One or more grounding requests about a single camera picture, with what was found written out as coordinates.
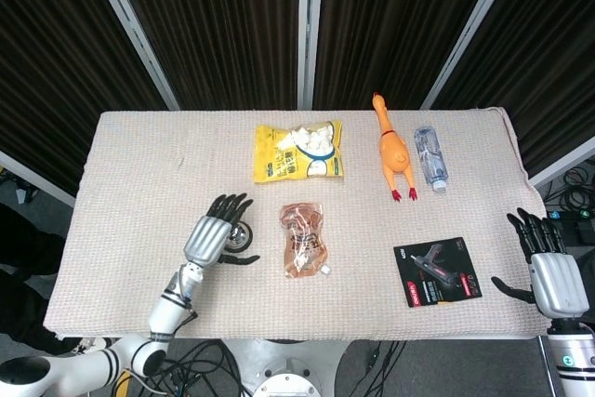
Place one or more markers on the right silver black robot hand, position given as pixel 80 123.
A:
pixel 555 283

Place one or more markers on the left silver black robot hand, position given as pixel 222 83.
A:
pixel 209 236

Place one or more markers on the small round metallic object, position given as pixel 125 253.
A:
pixel 241 235

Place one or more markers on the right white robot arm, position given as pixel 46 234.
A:
pixel 574 357

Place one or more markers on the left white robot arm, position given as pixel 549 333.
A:
pixel 153 322

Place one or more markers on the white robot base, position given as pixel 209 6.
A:
pixel 286 380

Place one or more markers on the beige woven table cloth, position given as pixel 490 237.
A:
pixel 297 225

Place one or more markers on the transparent brown snack pouch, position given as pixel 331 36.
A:
pixel 303 240

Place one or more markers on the black glue gun package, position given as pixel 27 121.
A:
pixel 437 272

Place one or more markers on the yellow snack bag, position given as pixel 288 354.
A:
pixel 300 151

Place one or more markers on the clear plastic water bottle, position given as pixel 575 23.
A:
pixel 431 159

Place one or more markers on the orange rubber chicken toy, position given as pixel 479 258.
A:
pixel 395 148

